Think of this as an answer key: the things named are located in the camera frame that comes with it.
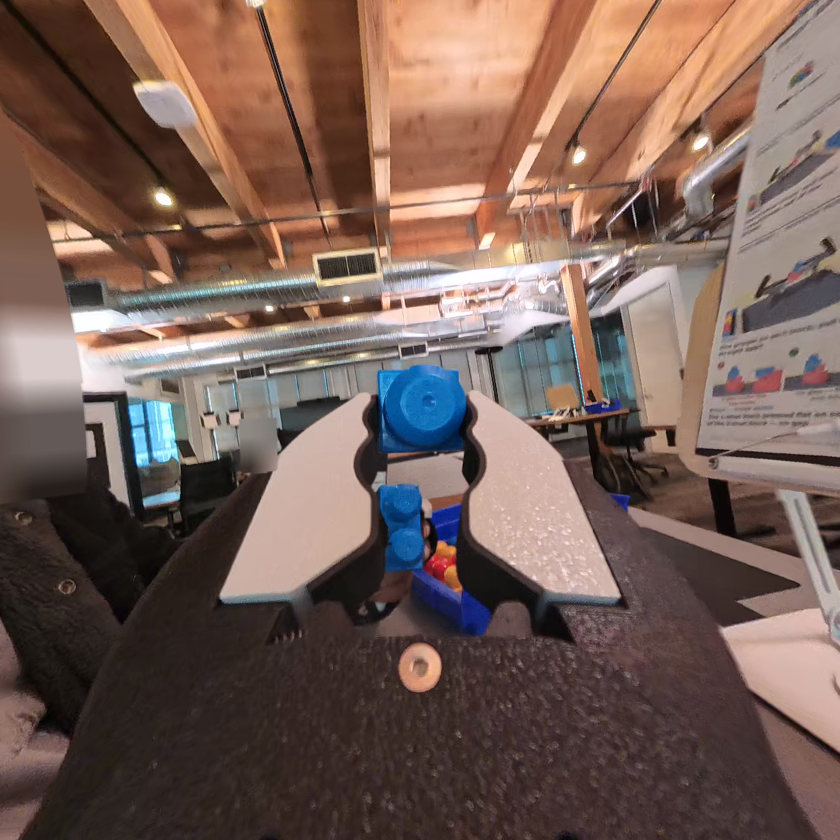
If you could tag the pile of mega blocks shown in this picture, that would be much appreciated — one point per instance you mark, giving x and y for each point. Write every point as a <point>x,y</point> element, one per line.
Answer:
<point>446,564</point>

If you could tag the ceiling spotlight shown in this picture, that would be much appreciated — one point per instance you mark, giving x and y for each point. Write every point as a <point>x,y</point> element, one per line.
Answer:
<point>700,141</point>
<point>163,197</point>
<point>579,154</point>

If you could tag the white door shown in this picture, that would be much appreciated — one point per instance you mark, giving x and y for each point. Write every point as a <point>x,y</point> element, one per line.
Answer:
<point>656,354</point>

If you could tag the blue bin with block pile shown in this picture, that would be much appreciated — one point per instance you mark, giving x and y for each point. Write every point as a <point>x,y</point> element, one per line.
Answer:
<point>459,610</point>

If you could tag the far wooden desk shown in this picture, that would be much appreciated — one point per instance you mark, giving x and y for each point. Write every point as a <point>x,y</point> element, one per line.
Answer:
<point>577,417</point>

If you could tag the light grey garment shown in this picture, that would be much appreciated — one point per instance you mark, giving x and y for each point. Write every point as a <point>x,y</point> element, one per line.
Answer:
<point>19,754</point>

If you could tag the wooden post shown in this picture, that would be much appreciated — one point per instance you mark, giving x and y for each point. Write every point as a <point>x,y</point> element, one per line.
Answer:
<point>581,328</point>

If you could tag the far wooden board stand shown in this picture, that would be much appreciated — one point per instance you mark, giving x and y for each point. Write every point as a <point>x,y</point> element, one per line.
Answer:
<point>561,397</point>

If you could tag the blue two-stud mega block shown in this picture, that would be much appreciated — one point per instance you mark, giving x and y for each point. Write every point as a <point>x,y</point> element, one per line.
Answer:
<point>401,525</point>

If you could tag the small far blue bin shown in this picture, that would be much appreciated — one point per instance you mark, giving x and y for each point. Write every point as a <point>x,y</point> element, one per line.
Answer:
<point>600,408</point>

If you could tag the white ceiling access point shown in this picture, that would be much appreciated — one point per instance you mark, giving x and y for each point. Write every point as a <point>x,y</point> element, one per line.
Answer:
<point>164,103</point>

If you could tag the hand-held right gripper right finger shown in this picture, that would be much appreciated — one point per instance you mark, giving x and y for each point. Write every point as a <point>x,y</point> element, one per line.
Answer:
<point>538,512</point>

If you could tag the blue one-stud mega block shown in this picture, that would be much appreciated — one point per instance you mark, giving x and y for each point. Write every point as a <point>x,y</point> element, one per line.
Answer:
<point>423,407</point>

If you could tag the silver ventilation duct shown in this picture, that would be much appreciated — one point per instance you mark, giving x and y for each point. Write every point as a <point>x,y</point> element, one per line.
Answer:
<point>262,289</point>

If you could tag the printed instruction sheet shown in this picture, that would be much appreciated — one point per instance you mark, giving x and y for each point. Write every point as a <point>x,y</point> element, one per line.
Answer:
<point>787,197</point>

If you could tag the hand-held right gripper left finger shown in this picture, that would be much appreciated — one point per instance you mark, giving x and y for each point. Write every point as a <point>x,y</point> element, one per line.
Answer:
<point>308,512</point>

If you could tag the ceiling air vent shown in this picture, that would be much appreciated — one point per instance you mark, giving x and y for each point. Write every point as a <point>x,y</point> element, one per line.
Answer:
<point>348,266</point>

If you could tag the instruction sheet on white stand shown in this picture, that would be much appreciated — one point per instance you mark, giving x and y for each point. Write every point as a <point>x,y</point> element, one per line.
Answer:
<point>787,669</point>

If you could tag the black office chair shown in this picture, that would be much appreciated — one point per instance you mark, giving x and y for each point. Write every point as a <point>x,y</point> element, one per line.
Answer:
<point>630,446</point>

